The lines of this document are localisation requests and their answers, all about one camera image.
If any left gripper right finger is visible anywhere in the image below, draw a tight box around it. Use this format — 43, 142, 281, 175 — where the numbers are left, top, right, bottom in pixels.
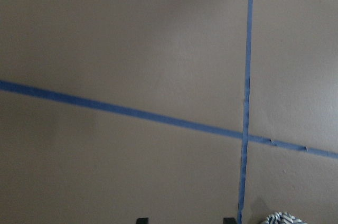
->
223, 217, 235, 224

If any blue tape line lengthwise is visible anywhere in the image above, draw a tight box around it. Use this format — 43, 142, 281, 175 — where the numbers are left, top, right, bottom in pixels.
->
1, 80, 337, 159

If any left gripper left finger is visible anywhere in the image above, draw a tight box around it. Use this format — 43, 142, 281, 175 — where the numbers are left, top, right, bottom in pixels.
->
136, 217, 148, 224

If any striped polo shirt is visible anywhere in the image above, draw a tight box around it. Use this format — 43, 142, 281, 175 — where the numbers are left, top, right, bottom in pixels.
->
261, 212, 307, 224

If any blue tape line crosswise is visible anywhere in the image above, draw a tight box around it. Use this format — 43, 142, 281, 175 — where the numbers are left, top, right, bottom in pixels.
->
237, 0, 253, 223

